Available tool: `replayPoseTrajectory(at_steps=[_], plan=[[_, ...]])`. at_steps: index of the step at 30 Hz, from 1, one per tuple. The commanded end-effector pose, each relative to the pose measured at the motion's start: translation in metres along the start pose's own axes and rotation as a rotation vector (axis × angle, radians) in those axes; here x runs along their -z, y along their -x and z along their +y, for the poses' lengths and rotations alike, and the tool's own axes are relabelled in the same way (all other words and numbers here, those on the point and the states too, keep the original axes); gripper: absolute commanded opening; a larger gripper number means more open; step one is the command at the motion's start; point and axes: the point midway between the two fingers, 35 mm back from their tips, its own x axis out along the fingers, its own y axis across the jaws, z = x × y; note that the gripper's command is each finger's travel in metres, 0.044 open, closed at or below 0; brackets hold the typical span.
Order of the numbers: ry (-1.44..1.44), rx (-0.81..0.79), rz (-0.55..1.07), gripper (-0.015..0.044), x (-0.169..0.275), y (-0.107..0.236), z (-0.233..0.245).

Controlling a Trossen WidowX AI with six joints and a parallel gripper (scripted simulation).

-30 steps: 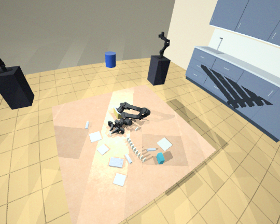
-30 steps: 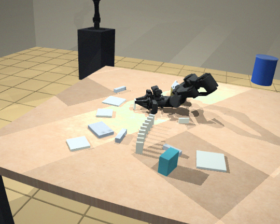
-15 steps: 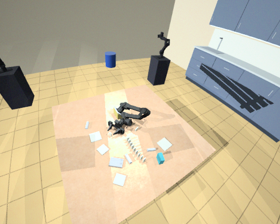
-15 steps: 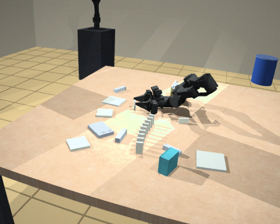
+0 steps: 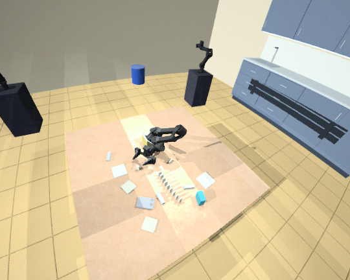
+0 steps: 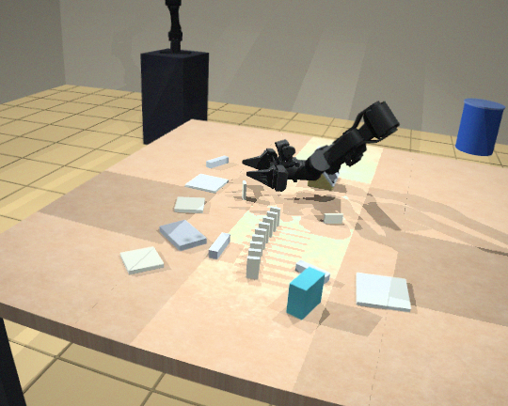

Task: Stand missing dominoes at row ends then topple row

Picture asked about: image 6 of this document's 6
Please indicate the teal rectangular block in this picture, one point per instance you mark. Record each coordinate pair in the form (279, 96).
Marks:
(305, 293)

